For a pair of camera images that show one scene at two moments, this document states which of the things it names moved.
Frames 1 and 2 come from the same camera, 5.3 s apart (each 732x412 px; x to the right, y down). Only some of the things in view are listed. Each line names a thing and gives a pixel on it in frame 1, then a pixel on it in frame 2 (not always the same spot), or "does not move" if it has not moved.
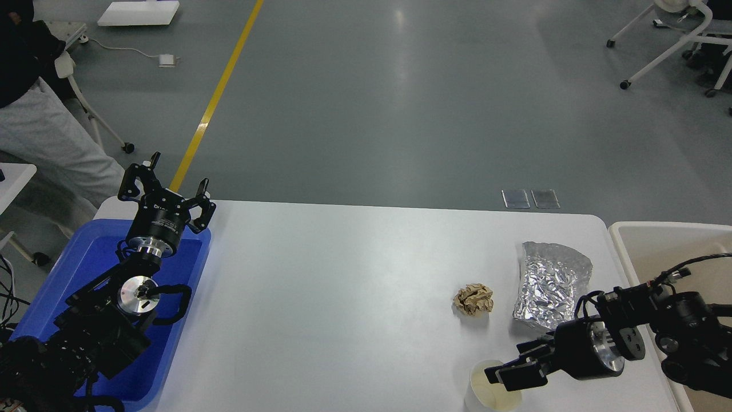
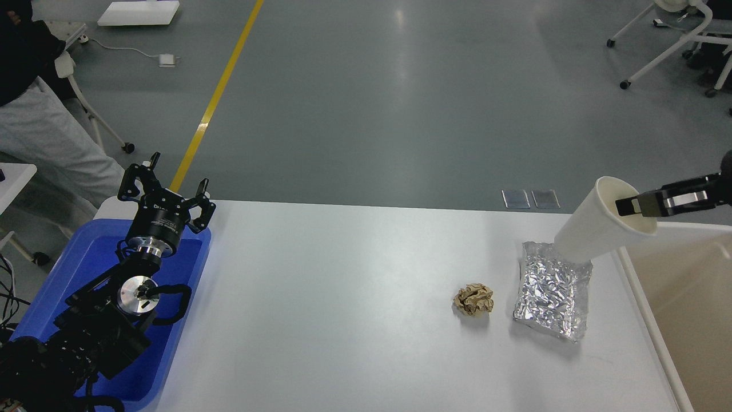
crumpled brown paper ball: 473,298 does not move
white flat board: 139,13 does not move
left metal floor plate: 515,198 does not move
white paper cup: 482,396 → 593,229
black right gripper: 583,349 → 704,193
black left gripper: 162,214 does not move
